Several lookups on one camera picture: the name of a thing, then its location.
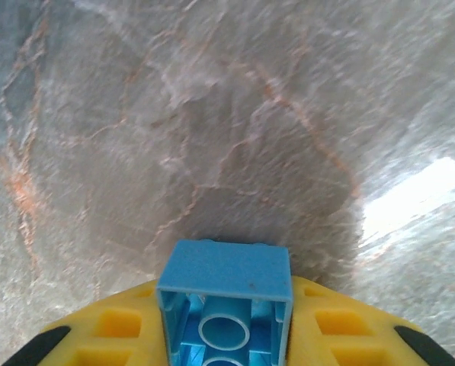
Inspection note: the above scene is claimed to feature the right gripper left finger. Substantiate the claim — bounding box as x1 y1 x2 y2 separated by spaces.
5 276 171 366

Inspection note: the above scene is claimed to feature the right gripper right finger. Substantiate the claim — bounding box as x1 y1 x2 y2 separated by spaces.
286 274 455 366

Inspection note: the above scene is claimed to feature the small light blue lego brick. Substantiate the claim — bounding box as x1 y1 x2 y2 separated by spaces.
156 239 293 366

